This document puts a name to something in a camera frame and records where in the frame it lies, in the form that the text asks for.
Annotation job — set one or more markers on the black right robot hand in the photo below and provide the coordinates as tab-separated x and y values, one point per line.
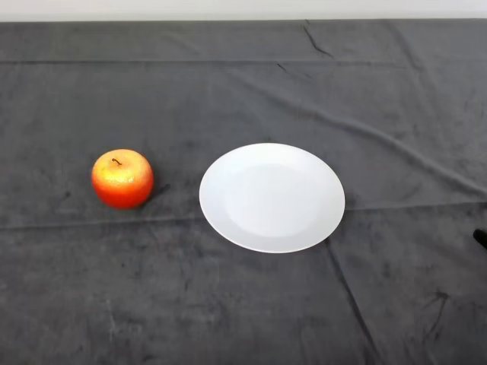
482	238

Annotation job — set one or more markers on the red yellow apple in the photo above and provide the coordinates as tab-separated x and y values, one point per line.
122	182

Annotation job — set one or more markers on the white round plate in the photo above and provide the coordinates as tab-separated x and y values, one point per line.
272	197

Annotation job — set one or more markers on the black cloth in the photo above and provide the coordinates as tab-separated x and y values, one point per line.
243	304

